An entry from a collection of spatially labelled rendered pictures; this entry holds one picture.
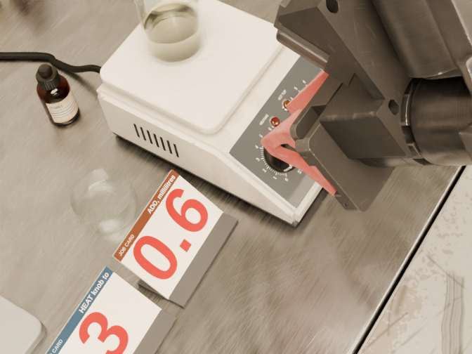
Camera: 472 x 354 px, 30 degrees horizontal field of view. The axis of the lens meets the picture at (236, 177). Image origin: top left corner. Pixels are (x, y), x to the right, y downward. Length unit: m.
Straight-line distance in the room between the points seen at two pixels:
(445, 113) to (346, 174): 0.09
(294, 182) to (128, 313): 0.17
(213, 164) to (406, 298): 0.19
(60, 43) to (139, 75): 0.18
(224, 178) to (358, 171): 0.20
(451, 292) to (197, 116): 0.25
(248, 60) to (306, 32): 0.24
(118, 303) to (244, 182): 0.14
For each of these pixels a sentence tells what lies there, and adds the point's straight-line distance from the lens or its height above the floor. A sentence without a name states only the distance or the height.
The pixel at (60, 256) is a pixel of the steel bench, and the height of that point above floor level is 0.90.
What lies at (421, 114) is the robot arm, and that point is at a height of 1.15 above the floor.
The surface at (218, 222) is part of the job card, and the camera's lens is 0.75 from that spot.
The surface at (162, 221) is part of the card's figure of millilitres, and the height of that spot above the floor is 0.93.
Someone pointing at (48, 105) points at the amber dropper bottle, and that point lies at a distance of 0.81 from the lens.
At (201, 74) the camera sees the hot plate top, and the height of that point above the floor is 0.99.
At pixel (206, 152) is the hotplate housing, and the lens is 0.71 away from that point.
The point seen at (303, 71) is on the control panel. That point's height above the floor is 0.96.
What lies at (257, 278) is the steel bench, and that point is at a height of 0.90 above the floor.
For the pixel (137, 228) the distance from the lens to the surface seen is 0.72.
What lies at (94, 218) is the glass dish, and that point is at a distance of 0.77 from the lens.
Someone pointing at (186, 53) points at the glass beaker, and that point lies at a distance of 0.73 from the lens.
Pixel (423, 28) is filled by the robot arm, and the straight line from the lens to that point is 0.46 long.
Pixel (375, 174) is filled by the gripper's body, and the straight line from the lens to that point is 0.57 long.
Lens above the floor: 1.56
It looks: 58 degrees down
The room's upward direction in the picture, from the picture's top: 10 degrees counter-clockwise
